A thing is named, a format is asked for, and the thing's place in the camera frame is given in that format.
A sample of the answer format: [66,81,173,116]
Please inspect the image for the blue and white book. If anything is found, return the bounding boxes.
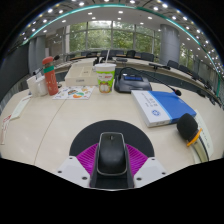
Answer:
[130,89,198,128]

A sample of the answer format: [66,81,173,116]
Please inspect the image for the stack of white paper cups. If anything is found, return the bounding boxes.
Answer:
[26,75,39,98]

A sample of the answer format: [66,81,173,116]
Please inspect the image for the long curved conference desk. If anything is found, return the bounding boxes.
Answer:
[54,57,221,104]

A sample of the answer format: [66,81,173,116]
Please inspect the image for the white printed paper sheet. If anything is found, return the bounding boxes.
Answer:
[193,109,215,159]

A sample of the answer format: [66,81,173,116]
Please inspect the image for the printed paper cup with lid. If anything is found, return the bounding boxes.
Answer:
[94,62,117,94]

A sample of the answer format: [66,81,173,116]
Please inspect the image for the large glass window wall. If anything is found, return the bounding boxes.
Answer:
[64,20,161,54]

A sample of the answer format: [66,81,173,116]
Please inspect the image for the dark desk microphone unit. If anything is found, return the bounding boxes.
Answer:
[113,66,183,97]

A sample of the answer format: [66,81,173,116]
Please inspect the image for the colourful sticker sheet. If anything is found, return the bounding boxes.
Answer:
[52,85,95,101]

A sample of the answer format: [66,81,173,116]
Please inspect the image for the black computer mouse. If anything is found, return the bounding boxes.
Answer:
[96,131,128,177]

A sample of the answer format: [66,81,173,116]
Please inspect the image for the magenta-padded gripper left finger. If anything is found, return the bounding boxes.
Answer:
[55,143,99,189]

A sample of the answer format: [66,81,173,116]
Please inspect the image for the ceiling lights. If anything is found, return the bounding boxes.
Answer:
[19,0,224,71]

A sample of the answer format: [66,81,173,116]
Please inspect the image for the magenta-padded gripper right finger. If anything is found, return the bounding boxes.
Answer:
[125,143,168,190]

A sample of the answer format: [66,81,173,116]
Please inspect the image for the white booklet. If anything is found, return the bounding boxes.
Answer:
[9,94,33,120]

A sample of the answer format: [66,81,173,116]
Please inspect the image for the red drink bottle green band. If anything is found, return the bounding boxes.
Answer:
[41,56,60,97]

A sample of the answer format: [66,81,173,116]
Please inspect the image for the black handheld microphone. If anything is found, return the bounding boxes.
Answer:
[176,112,209,164]

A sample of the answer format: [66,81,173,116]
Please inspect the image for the dark office chairs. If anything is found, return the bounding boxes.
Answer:
[66,49,218,101]

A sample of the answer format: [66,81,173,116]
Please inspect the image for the white lidded mug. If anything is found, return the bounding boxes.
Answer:
[35,75,49,97]

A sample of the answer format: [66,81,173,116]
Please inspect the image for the cream cardboard box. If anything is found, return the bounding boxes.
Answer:
[64,63,99,88]

